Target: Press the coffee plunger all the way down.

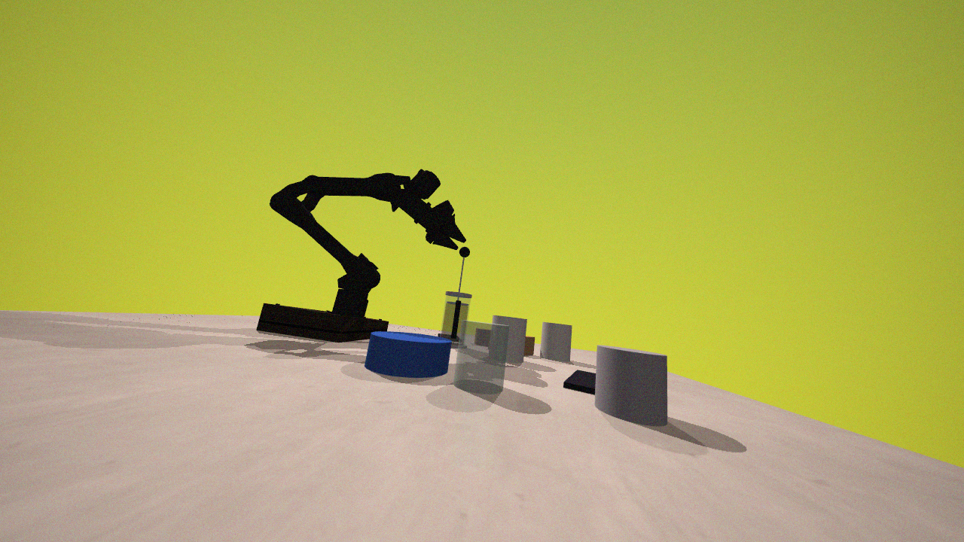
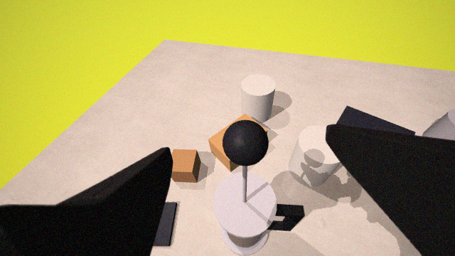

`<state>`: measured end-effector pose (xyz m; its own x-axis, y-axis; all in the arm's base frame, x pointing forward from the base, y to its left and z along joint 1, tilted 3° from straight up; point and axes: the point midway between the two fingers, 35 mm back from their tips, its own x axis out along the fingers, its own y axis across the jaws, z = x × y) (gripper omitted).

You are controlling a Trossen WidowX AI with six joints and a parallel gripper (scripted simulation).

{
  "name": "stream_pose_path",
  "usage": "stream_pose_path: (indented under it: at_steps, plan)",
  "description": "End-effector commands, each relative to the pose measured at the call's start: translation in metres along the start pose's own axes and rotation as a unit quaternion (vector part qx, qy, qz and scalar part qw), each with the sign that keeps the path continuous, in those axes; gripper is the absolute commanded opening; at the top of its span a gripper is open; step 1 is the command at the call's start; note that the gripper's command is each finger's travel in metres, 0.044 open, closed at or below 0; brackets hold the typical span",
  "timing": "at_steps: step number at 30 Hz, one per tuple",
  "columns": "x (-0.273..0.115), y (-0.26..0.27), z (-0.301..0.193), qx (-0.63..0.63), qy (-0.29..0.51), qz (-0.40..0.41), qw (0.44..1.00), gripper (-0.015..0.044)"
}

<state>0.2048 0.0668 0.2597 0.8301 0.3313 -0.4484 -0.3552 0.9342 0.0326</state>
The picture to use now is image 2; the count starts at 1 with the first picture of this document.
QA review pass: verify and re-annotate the white cylinder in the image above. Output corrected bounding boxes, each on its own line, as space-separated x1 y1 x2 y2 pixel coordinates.
241 74 276 124
289 125 341 187

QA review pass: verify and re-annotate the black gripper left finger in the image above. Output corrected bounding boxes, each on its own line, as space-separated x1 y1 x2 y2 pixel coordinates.
0 147 173 256

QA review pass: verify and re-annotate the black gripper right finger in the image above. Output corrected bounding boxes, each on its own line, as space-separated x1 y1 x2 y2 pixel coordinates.
326 124 455 256

